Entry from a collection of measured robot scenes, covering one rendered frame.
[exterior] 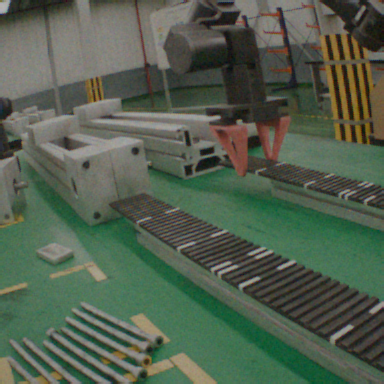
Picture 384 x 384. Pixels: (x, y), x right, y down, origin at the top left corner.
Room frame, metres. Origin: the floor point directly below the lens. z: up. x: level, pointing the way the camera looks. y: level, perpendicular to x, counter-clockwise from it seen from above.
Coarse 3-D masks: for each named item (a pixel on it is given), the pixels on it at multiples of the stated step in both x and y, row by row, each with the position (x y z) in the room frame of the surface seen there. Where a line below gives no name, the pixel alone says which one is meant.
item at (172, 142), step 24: (96, 120) 1.20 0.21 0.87; (120, 120) 1.06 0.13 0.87; (144, 120) 1.07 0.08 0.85; (168, 120) 0.95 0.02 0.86; (192, 120) 0.85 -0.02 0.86; (144, 144) 0.88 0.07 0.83; (168, 144) 0.78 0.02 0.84; (192, 144) 0.76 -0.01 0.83; (216, 144) 0.78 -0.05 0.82; (168, 168) 0.80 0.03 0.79; (192, 168) 0.75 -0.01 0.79; (216, 168) 0.77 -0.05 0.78
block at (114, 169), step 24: (96, 144) 0.68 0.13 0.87; (120, 144) 0.63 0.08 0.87; (72, 168) 0.61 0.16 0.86; (96, 168) 0.60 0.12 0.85; (120, 168) 0.61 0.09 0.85; (144, 168) 0.62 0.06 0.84; (72, 192) 0.65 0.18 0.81; (96, 192) 0.59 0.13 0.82; (120, 192) 0.61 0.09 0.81; (96, 216) 0.60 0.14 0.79; (120, 216) 0.60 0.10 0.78
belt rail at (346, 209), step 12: (276, 192) 0.57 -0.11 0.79; (288, 192) 0.54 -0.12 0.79; (300, 192) 0.53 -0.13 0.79; (312, 192) 0.50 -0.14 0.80; (300, 204) 0.52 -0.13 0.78; (312, 204) 0.50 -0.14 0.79; (324, 204) 0.48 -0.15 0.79; (336, 204) 0.47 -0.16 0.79; (348, 204) 0.44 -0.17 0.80; (360, 204) 0.42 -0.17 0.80; (336, 216) 0.46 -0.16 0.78; (348, 216) 0.44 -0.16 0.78; (360, 216) 0.42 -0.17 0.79; (372, 216) 0.41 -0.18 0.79
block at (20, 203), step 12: (0, 168) 0.67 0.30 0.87; (12, 168) 0.73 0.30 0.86; (0, 180) 0.67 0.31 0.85; (12, 180) 0.72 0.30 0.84; (0, 192) 0.67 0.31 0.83; (12, 192) 0.70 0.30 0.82; (0, 204) 0.67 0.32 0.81; (12, 204) 0.68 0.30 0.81; (24, 204) 0.75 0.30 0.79; (0, 216) 0.67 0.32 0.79; (12, 216) 0.67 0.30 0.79
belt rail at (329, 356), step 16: (144, 240) 0.48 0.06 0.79; (160, 256) 0.44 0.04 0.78; (176, 256) 0.42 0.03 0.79; (192, 272) 0.37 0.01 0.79; (208, 272) 0.34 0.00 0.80; (208, 288) 0.35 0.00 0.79; (224, 288) 0.33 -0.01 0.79; (240, 304) 0.30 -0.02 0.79; (256, 304) 0.28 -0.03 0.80; (256, 320) 0.28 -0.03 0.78; (272, 320) 0.27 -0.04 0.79; (288, 320) 0.24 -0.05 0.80; (288, 336) 0.24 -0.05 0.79; (304, 336) 0.24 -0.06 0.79; (304, 352) 0.23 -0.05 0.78; (320, 352) 0.21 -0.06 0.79; (336, 352) 0.20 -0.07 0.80; (336, 368) 0.20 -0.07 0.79; (352, 368) 0.19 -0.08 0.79; (368, 368) 0.17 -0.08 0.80
